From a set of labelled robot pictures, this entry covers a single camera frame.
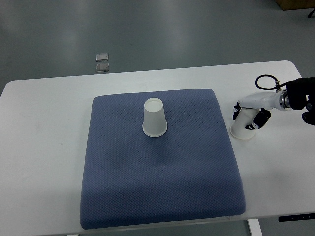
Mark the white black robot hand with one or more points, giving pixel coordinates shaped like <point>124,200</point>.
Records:
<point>264,102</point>

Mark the white paper cup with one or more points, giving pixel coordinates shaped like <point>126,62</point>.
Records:
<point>238,128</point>
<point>154,121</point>

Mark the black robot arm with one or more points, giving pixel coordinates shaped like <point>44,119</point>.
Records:
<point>301,94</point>

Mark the black tripod leg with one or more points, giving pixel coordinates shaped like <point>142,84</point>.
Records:
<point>311,13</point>

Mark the brown cardboard box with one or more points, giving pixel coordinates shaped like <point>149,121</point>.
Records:
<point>295,4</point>

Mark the blue fabric cushion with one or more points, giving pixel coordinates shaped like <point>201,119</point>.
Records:
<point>190,172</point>

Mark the white paper cup on cushion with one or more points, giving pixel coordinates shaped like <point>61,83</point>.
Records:
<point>154,121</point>

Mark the black table control panel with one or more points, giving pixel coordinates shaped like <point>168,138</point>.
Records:
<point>300,217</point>

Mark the white table leg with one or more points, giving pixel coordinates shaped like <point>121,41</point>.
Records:
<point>254,227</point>

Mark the lower metal floor plate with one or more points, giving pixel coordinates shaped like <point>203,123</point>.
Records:
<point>102,67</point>

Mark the metal floor plate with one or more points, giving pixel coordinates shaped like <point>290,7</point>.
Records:
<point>102,57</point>
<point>102,67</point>

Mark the upper metal floor plate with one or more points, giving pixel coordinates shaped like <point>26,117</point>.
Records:
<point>102,57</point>

